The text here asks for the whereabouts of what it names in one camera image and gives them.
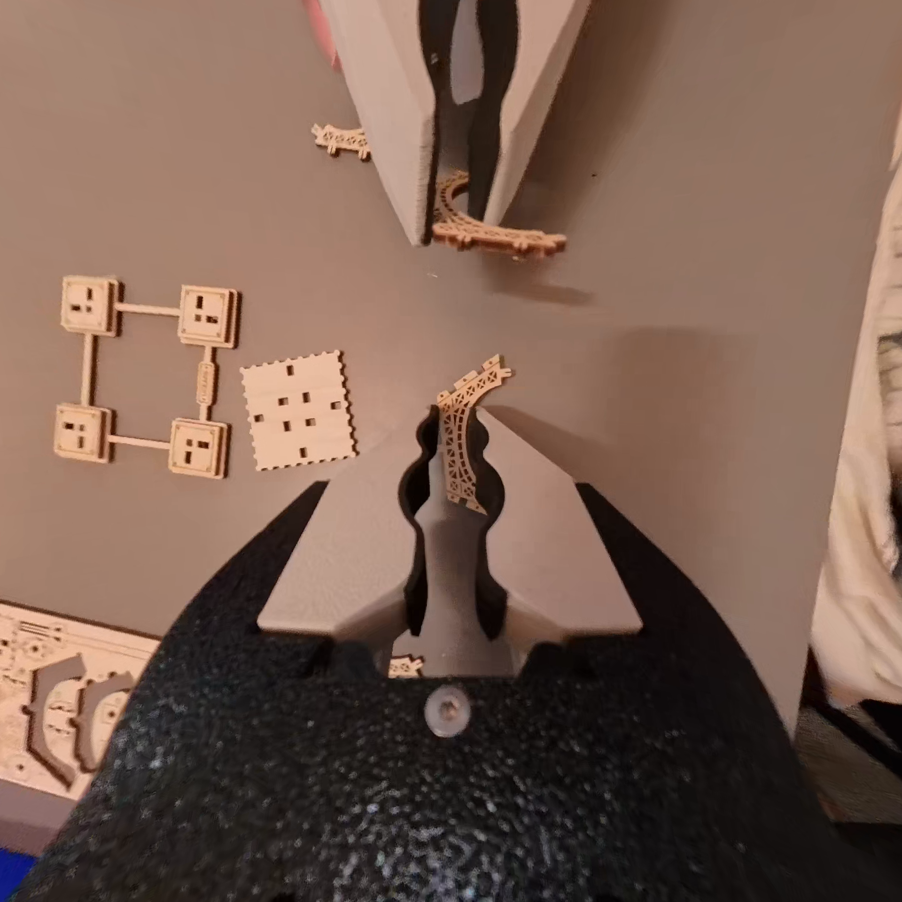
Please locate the narrow wooden lattice strip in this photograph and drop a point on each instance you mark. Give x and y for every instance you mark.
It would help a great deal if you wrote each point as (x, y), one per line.
(493, 236)

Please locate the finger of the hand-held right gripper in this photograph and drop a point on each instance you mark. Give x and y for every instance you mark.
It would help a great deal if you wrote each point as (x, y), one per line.
(542, 56)
(380, 70)

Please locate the wooden lattice arch piece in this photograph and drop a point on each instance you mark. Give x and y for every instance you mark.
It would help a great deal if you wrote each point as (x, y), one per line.
(461, 451)
(345, 139)
(405, 666)

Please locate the wooden puzzle parts sheet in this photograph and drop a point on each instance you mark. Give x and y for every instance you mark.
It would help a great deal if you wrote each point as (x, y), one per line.
(106, 634)

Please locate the grey desk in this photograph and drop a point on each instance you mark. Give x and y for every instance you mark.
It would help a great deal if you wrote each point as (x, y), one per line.
(705, 211)

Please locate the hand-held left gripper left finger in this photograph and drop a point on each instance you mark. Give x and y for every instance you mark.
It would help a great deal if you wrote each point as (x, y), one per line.
(338, 564)

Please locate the square wooden plate with holes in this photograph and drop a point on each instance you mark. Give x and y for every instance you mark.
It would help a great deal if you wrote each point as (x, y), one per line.
(331, 430)

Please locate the cream printed hoodie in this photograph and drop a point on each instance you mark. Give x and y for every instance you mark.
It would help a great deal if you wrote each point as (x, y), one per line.
(867, 564)

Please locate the person's right hand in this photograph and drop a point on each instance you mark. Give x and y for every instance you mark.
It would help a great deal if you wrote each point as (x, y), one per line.
(321, 28)

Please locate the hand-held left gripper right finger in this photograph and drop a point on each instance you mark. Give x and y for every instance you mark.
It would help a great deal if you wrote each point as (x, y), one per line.
(564, 564)

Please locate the blue plastic bin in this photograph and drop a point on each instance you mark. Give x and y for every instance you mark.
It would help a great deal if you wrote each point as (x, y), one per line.
(14, 877)

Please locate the wooden frame with four squares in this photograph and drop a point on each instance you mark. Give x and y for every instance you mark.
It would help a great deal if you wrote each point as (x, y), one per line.
(74, 324)

